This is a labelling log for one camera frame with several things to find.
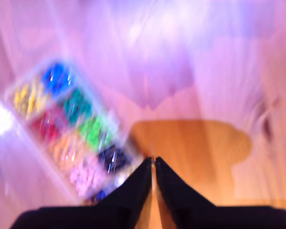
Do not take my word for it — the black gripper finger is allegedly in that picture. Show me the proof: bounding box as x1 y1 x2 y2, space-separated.
95 156 153 229
155 156 216 229

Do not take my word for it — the clear plastic pin organizer box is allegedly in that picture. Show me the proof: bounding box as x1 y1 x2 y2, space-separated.
0 57 146 207

